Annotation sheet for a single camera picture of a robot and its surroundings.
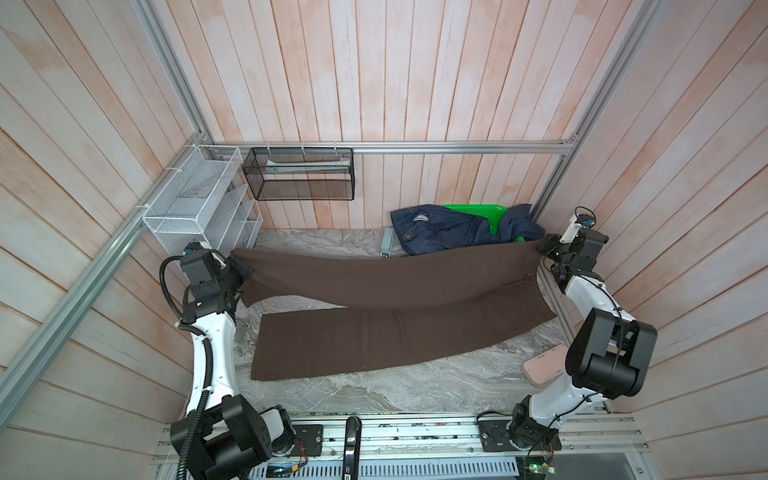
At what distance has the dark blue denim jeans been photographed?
3.55 ft

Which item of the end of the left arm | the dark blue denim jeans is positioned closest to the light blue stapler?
the dark blue denim jeans

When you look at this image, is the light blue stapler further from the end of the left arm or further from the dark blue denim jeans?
the end of the left arm
